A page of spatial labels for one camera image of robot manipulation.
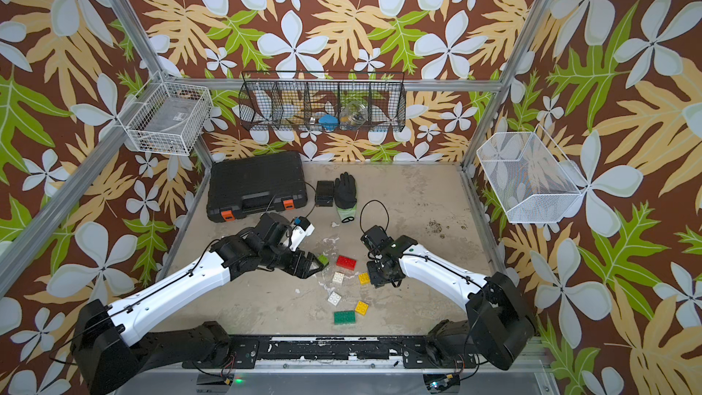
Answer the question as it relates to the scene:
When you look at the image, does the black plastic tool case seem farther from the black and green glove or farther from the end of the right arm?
the end of the right arm

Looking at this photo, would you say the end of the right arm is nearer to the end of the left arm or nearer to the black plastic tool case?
the end of the left arm

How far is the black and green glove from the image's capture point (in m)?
1.04
